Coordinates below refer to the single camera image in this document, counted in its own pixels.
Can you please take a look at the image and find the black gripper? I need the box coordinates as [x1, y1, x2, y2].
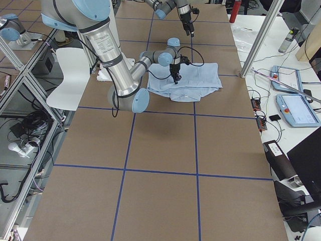
[178, 7, 200, 38]
[170, 55, 190, 84]

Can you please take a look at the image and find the light blue button-up shirt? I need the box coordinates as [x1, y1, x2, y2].
[147, 63, 223, 102]

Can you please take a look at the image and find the idle robot arm base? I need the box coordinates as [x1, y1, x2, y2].
[1, 14, 36, 51]

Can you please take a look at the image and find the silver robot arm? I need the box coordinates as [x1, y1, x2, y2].
[41, 1, 188, 113]
[144, 0, 200, 37]

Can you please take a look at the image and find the red cylindrical bottle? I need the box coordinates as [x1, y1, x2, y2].
[229, 0, 242, 23]

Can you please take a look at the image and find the clear plastic bag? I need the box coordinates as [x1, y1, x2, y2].
[232, 26, 258, 53]

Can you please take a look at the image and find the orange circuit board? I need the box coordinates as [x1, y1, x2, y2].
[255, 115, 267, 132]
[251, 98, 261, 110]

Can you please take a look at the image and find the clear water bottle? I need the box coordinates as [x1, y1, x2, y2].
[278, 27, 300, 53]

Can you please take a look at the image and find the white plastic chair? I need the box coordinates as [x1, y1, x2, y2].
[46, 47, 90, 111]

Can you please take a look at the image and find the small black square pad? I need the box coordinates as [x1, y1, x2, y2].
[269, 114, 281, 122]

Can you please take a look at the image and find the far blue teach pendant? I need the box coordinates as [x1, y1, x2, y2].
[270, 65, 321, 94]

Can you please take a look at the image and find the blue teach pendant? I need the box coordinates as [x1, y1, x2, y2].
[275, 94, 320, 128]
[270, 65, 321, 94]

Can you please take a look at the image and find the near blue teach pendant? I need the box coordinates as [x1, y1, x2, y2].
[275, 94, 320, 128]

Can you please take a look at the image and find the long metal reaching stick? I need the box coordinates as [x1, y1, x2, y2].
[251, 68, 321, 103]

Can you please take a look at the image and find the black box white label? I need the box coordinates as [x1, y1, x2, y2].
[263, 140, 297, 180]

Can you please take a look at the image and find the black monitor with stand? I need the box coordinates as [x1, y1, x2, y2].
[274, 128, 320, 232]

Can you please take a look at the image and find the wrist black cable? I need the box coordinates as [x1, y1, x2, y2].
[110, 46, 206, 118]

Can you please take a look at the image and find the white pedestal column with base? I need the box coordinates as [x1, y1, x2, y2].
[97, 1, 134, 81]

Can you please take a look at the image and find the aluminium frame post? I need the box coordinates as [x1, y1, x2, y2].
[240, 0, 284, 78]

